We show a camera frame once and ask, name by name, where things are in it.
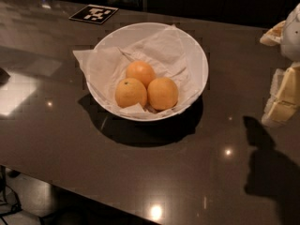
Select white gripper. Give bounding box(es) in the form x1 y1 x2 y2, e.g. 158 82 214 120
260 3 300 128

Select orange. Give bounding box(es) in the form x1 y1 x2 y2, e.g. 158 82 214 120
114 78 147 108
126 61 156 87
147 77 179 111

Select white bowl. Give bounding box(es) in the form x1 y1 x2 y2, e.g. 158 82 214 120
84 22 210 123

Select white paper napkin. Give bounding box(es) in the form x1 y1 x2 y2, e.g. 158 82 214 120
72 24 201 120

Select black floor cables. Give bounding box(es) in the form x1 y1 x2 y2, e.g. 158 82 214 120
0 166 23 225

